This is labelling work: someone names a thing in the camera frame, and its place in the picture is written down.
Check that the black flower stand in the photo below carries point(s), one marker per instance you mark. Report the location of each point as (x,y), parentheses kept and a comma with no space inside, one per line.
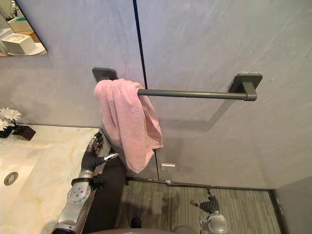
(23,131)

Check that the pink towel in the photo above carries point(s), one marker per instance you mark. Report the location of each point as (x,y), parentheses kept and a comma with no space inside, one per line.
(129,122)

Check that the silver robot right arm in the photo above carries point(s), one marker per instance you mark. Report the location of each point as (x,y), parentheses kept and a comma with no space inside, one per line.
(214,223)

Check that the white washbasin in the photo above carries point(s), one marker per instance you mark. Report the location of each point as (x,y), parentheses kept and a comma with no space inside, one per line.
(14,168)

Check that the wall mirror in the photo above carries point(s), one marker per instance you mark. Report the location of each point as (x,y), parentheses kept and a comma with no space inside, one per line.
(17,29)

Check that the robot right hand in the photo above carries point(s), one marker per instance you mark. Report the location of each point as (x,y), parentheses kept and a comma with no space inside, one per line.
(211,204)

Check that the dark grey towel bar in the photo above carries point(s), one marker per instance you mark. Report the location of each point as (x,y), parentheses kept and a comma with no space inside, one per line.
(195,93)

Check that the white daisy flower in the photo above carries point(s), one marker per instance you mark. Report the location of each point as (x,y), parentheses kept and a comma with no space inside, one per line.
(9,114)
(3,124)

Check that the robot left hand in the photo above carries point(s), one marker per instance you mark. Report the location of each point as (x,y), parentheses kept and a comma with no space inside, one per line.
(90,159)

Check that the silver sink drain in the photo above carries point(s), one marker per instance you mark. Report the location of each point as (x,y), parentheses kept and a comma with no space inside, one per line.
(10,178)

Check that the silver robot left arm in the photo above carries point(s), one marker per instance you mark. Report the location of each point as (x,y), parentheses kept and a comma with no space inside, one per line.
(75,202)

